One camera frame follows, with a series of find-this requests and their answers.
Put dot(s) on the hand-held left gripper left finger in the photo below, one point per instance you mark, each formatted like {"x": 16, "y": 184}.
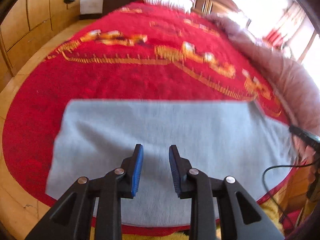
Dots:
{"x": 136, "y": 172}

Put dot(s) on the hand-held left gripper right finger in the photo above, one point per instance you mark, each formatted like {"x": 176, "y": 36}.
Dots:
{"x": 175, "y": 172}

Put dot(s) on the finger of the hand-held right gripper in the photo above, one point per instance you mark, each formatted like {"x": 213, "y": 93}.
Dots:
{"x": 305, "y": 135}

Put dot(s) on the grey blanket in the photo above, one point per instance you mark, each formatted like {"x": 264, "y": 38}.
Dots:
{"x": 175, "y": 125}

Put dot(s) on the pink checked quilt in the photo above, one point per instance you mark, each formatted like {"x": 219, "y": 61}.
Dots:
{"x": 275, "y": 62}

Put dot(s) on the yellow bed sheet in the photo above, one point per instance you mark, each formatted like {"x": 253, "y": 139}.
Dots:
{"x": 271, "y": 211}

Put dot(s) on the red printed blanket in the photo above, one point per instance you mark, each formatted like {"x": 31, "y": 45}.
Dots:
{"x": 125, "y": 80}

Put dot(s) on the red patterned curtain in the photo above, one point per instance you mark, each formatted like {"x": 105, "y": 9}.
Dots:
{"x": 282, "y": 27}

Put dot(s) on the wooden headboard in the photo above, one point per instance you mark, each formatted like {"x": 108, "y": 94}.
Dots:
{"x": 212, "y": 5}

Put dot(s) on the dark wooden nightstand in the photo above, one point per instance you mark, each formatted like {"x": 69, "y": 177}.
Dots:
{"x": 117, "y": 2}

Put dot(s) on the wooden wardrobe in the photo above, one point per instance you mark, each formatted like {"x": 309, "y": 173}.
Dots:
{"x": 30, "y": 25}

